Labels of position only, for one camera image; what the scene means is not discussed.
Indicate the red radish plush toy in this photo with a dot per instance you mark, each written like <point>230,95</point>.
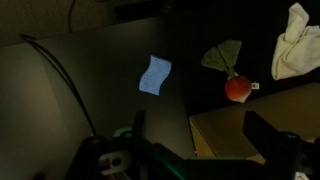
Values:
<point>223,57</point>

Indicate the white cloth towel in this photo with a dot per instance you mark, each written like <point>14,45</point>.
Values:
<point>297,50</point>

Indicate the large cardboard box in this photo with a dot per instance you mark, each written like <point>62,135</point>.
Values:
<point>236,131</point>

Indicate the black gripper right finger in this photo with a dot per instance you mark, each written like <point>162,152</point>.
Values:
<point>279,149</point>

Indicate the blue sponge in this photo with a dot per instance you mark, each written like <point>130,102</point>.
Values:
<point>154,76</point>

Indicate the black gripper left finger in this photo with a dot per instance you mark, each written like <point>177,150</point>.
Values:
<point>138,125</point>

